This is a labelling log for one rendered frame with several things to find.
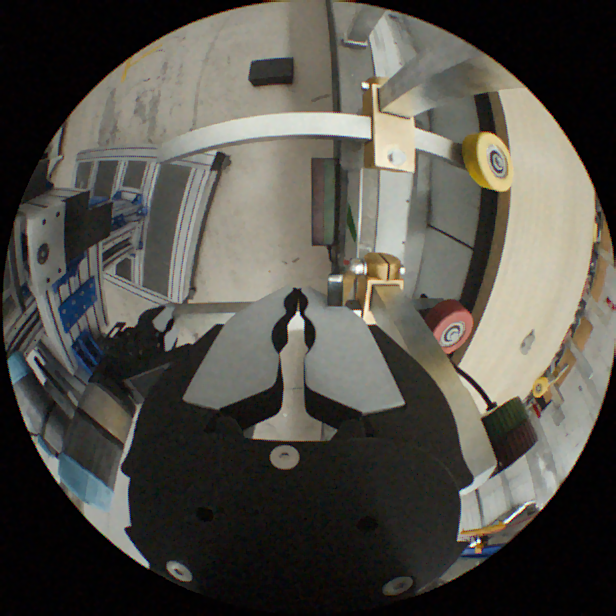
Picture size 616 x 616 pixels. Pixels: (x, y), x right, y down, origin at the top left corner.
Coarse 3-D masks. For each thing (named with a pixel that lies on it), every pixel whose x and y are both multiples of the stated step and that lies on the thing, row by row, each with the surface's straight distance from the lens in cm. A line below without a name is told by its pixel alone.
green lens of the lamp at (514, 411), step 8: (512, 400) 18; (520, 400) 19; (504, 408) 18; (512, 408) 18; (520, 408) 19; (488, 416) 17; (496, 416) 17; (504, 416) 17; (512, 416) 18; (520, 416) 18; (528, 416) 20; (488, 424) 17; (496, 424) 17; (504, 424) 17; (512, 424) 17; (488, 432) 17; (496, 432) 17; (504, 432) 17; (496, 440) 17
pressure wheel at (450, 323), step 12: (444, 300) 33; (456, 300) 34; (432, 312) 32; (444, 312) 31; (456, 312) 31; (468, 312) 33; (432, 324) 31; (444, 324) 31; (456, 324) 33; (468, 324) 34; (444, 336) 33; (456, 336) 34; (444, 348) 35; (456, 348) 37
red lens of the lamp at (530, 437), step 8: (528, 424) 18; (512, 432) 17; (520, 432) 18; (528, 432) 18; (536, 432) 20; (504, 440) 17; (512, 440) 17; (520, 440) 17; (528, 440) 18; (536, 440) 19; (496, 448) 17; (504, 448) 17; (512, 448) 17; (520, 448) 17; (528, 448) 18; (496, 456) 17; (504, 456) 17; (512, 456) 17; (504, 464) 17; (496, 472) 17
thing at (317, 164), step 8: (320, 160) 40; (320, 168) 40; (320, 176) 40; (320, 184) 40; (320, 192) 40; (320, 200) 40; (320, 208) 40; (320, 216) 41; (320, 224) 41; (320, 232) 41; (320, 240) 42
